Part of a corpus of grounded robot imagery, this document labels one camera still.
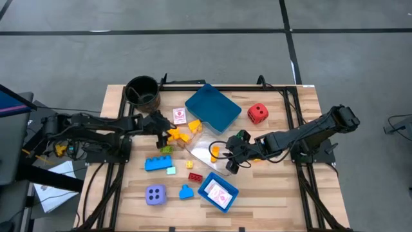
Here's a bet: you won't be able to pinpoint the black side cart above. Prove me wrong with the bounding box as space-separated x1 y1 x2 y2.
0 92 85 232

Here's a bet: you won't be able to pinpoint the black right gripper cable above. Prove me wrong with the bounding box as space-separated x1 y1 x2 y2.
208 140 258 168

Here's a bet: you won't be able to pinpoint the purple foam die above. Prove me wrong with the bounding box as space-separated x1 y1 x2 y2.
145 184 167 206

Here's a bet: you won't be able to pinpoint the red foam die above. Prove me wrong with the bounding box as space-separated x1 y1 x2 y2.
247 102 269 125

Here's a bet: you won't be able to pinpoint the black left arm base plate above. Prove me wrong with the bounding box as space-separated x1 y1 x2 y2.
85 137 133 164

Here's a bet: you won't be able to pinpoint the large blue four-stud block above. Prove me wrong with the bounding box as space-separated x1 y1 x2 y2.
144 155 173 172

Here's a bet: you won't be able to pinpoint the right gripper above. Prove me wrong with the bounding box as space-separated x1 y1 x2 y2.
225 130 258 175

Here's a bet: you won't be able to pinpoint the blue slotted plastic basket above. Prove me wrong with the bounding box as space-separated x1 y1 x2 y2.
197 171 239 213

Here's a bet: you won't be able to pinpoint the teal plastic tray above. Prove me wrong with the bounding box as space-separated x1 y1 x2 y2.
185 83 242 135

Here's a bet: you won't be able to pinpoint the black pumpkin face bucket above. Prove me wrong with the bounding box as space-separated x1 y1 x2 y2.
124 75 161 113

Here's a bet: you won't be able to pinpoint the white paper sheets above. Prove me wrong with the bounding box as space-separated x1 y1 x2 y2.
33 160 80 213

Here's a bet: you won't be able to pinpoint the black aluminium table frame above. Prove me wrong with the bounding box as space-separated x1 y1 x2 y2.
75 82 353 232

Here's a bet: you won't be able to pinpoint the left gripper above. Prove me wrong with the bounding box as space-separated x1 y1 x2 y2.
143 110 177 150

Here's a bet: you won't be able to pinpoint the blue hollow building block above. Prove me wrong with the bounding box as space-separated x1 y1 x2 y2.
178 184 195 200

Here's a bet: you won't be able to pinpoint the thick black power cable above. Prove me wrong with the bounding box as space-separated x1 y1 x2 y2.
82 162 106 223

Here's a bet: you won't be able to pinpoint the clear plastic tray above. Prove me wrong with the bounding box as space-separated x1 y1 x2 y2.
185 121 234 177

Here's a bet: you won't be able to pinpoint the yellow cable plug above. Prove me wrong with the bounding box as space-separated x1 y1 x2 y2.
54 144 68 158

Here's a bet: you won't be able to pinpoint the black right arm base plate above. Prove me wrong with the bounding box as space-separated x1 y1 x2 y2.
290 138 336 164

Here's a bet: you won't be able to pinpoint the blue screen monitor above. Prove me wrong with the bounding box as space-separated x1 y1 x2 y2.
0 84 38 119

